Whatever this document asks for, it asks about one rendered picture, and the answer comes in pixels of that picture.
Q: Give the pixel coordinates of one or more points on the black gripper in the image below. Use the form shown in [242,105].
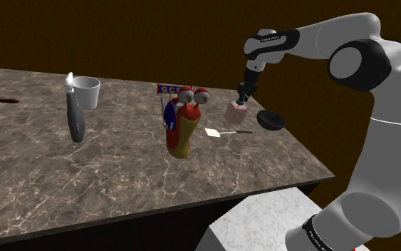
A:
[250,79]

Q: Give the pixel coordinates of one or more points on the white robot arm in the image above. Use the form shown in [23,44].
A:
[387,167]

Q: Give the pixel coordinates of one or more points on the pink box with teal cap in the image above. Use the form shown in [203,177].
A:
[236,113]

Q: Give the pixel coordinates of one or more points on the black bowl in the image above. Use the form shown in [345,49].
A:
[270,120]

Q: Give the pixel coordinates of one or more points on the red and yellow snail toy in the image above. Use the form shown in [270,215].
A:
[182,128]

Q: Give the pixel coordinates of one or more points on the white marble robot stand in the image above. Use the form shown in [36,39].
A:
[266,219]

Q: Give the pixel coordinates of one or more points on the white cup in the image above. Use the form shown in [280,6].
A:
[88,92]

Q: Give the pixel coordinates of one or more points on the dark bottle with white top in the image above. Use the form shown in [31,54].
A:
[75,120]

